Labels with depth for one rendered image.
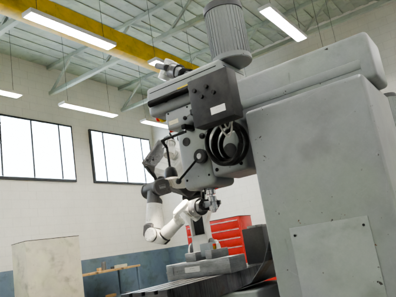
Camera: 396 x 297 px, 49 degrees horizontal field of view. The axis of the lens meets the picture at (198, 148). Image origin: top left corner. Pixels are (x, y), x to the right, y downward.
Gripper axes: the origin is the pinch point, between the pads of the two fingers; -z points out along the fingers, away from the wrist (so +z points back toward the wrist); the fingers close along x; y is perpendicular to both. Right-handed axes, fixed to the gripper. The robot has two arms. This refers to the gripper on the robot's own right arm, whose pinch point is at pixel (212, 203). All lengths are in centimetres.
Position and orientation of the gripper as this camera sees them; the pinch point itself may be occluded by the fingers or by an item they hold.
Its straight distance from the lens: 219.2
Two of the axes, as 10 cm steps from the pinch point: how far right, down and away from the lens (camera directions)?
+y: 1.5, 9.7, -2.1
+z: -5.0, 2.6, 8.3
